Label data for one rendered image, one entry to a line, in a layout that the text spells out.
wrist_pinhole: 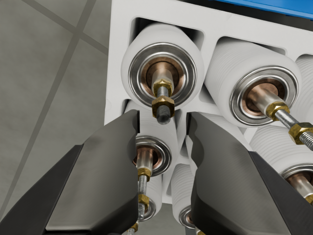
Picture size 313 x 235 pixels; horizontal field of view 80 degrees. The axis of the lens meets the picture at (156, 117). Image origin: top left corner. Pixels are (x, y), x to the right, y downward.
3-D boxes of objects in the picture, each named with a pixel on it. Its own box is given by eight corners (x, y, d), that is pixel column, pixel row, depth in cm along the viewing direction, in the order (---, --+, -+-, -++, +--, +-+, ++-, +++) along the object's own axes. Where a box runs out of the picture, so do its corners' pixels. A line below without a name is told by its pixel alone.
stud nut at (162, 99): (158, 119, 16) (158, 124, 15) (146, 104, 15) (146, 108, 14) (179, 107, 15) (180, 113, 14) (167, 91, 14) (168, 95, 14)
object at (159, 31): (145, 77, 40) (135, 123, 24) (129, 29, 35) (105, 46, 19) (190, 65, 38) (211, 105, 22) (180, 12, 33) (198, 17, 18)
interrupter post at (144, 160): (138, 148, 26) (135, 165, 23) (154, 150, 26) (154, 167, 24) (136, 160, 28) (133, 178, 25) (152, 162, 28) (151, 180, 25)
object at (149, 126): (131, 78, 40) (112, 123, 24) (176, 85, 40) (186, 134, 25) (127, 116, 44) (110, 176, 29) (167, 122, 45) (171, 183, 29)
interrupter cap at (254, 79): (303, 60, 20) (308, 61, 19) (287, 120, 24) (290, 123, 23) (230, 68, 20) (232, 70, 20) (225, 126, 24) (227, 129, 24)
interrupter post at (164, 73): (155, 89, 22) (154, 101, 19) (148, 70, 21) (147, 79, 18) (175, 84, 21) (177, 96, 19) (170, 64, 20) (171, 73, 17)
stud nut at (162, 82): (159, 100, 19) (159, 103, 18) (149, 86, 18) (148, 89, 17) (175, 89, 18) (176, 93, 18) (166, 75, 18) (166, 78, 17)
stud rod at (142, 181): (141, 161, 25) (134, 214, 19) (148, 162, 25) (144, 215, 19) (140, 166, 26) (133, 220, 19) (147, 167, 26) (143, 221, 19)
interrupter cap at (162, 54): (140, 113, 24) (140, 116, 23) (118, 53, 20) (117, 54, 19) (201, 98, 22) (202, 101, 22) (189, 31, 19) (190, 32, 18)
